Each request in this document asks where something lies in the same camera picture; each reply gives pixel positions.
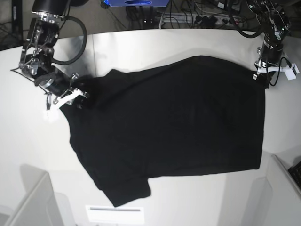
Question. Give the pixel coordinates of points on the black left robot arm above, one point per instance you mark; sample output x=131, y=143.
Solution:
x=275, y=25

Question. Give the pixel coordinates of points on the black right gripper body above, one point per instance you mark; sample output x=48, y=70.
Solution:
x=55, y=81

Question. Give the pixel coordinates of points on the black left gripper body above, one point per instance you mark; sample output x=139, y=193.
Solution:
x=268, y=57

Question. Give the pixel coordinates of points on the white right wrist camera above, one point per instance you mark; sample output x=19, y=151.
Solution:
x=52, y=114

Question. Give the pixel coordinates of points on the blue box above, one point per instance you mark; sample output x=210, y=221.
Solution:
x=136, y=3

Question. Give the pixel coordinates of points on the black T-shirt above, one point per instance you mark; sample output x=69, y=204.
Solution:
x=198, y=116

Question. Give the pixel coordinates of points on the black keyboard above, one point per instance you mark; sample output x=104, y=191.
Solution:
x=295, y=172

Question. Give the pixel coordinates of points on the white power strip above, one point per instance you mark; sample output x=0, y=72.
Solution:
x=179, y=20

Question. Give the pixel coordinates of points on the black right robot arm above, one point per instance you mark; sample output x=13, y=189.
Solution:
x=37, y=62

